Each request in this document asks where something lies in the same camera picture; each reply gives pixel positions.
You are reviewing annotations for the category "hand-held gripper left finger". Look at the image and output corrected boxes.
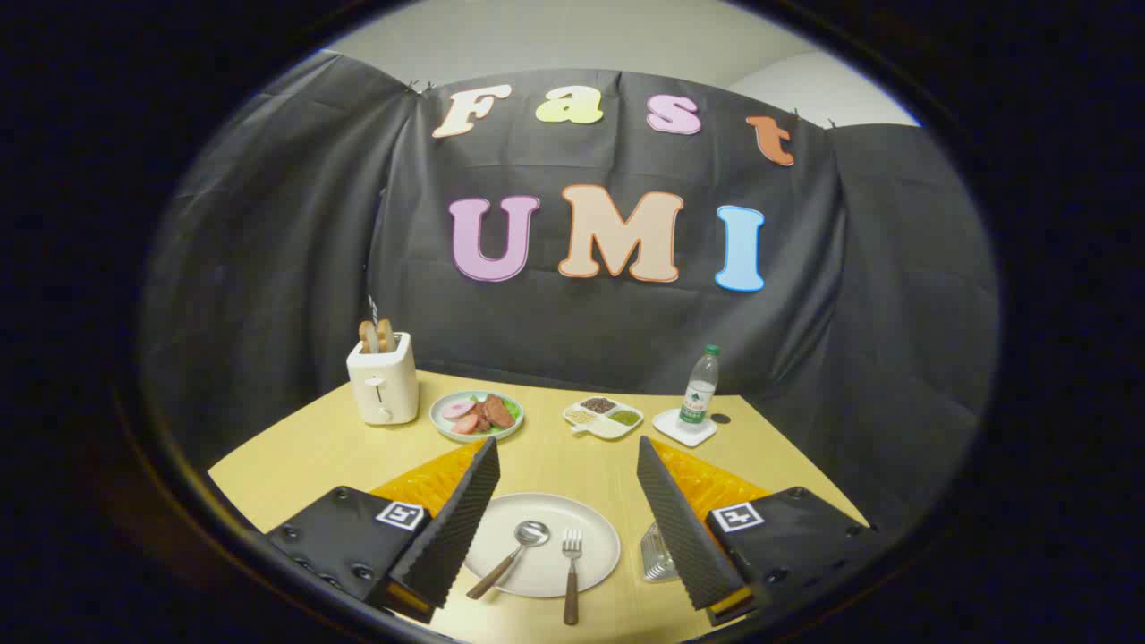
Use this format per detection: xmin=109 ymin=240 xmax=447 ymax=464
xmin=266 ymin=436 xmax=502 ymax=625

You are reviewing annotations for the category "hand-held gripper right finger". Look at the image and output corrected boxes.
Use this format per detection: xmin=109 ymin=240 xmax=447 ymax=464
xmin=637 ymin=436 xmax=883 ymax=627

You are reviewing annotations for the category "wooden-handled metal spoon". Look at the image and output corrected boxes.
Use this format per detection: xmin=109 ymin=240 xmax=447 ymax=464
xmin=466 ymin=521 xmax=551 ymax=600

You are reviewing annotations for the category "wooden-handled metal fork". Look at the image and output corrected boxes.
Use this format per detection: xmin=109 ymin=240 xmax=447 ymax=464
xmin=563 ymin=528 xmax=584 ymax=625

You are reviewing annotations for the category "white round plate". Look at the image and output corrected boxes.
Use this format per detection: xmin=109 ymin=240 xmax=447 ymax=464
xmin=463 ymin=493 xmax=621 ymax=598

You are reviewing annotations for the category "green plate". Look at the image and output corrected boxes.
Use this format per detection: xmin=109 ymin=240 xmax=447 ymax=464
xmin=429 ymin=391 xmax=525 ymax=444

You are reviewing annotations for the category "white square coaster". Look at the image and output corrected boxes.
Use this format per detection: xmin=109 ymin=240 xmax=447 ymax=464
xmin=652 ymin=409 xmax=717 ymax=448

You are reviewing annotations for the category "clear water bottle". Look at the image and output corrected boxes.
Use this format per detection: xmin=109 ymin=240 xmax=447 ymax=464
xmin=679 ymin=345 xmax=720 ymax=427

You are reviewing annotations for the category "white divided grain dish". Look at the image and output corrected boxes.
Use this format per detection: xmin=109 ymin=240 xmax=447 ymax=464
xmin=563 ymin=396 xmax=644 ymax=441

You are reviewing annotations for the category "white toaster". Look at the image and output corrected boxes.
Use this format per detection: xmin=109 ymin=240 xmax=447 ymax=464
xmin=346 ymin=333 xmax=420 ymax=426

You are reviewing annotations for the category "black backdrop cloth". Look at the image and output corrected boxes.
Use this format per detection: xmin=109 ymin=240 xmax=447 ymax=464
xmin=139 ymin=49 xmax=1000 ymax=538

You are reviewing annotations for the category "metal wire cutlery basket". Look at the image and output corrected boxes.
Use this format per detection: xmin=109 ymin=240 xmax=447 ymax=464
xmin=640 ymin=522 xmax=681 ymax=583

